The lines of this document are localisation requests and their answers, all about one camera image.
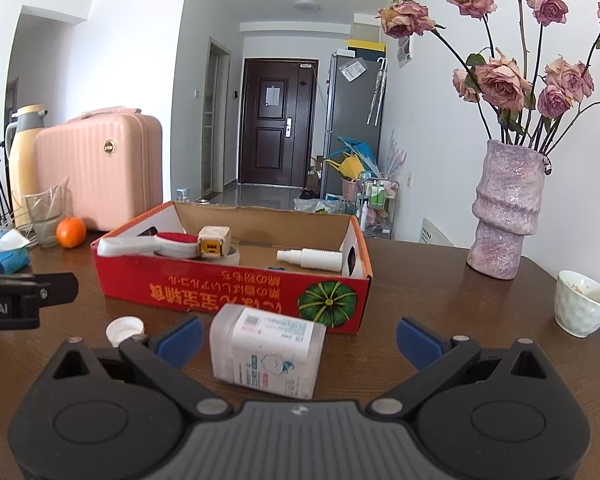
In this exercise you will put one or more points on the white flat board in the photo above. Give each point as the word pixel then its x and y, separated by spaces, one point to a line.
pixel 437 232

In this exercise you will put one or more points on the purple ceramic vase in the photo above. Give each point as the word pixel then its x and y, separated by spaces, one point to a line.
pixel 505 210

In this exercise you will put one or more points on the pale purple clothes hangers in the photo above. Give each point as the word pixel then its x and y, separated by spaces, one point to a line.
pixel 395 155

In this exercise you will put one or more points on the pink hard-shell suitcase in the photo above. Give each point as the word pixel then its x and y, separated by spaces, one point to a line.
pixel 105 180

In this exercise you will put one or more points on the blue pet water feeder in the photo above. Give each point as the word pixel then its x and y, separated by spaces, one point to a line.
pixel 182 195

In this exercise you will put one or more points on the cream cube power adapter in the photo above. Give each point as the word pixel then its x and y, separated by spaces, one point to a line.
pixel 212 237

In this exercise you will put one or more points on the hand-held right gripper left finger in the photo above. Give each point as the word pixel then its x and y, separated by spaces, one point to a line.
pixel 180 342

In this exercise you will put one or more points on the white plastic bottle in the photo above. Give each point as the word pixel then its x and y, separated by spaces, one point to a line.
pixel 265 350

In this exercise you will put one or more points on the green printed bag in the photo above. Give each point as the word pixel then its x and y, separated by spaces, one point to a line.
pixel 320 206

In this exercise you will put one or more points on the red and white lint brush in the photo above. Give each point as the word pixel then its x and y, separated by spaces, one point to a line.
pixel 130 246

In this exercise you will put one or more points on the yellow thermos jug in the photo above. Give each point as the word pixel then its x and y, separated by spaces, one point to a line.
pixel 25 160

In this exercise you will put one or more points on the clear document pouch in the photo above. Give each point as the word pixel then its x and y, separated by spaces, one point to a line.
pixel 352 69

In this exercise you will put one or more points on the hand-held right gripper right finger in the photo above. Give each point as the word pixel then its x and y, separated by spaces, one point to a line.
pixel 420 342

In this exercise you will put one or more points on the white paper notice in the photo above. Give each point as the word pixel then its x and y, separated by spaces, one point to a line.
pixel 271 95

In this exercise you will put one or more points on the blue plastic stool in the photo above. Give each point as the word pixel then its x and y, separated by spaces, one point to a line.
pixel 360 150

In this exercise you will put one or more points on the clear folded umbrellas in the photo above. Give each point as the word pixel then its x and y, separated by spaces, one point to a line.
pixel 377 90

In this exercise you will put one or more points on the dark brown entry door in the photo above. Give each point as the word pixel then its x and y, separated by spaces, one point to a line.
pixel 275 150

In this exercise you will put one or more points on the metal storage trolley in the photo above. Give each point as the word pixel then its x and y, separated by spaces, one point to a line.
pixel 377 195

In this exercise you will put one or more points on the pink plastic bin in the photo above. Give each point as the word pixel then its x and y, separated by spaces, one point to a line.
pixel 349 189

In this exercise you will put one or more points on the clear glass cup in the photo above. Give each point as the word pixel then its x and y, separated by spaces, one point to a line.
pixel 45 220

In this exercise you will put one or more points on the yellow plastic item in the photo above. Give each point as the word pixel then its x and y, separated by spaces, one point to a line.
pixel 345 166

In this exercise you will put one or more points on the yellow flat box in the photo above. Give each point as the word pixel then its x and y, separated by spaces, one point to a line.
pixel 365 43

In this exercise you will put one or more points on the white interior door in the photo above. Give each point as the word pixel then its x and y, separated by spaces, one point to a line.
pixel 215 120

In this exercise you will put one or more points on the orange fruit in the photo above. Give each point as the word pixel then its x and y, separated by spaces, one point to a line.
pixel 71 232

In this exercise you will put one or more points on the blue tissue pack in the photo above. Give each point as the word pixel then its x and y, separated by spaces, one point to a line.
pixel 5 260

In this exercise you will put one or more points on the white spray bottle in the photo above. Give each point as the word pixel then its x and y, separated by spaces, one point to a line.
pixel 320 259

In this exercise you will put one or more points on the bunch of dried pink roses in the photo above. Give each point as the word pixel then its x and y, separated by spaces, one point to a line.
pixel 500 80

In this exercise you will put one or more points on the red cardboard box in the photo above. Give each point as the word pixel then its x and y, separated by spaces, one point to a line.
pixel 205 290

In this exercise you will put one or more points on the white ceramic cup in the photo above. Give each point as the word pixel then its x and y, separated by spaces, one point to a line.
pixel 577 310

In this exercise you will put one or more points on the white wall panel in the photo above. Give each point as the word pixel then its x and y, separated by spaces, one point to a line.
pixel 404 55

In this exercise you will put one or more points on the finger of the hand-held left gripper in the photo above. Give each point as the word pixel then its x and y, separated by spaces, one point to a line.
pixel 60 287

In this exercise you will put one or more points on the white bottle cap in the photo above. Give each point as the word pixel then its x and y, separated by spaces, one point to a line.
pixel 122 327

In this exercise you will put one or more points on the grey refrigerator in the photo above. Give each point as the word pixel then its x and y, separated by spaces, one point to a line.
pixel 350 110

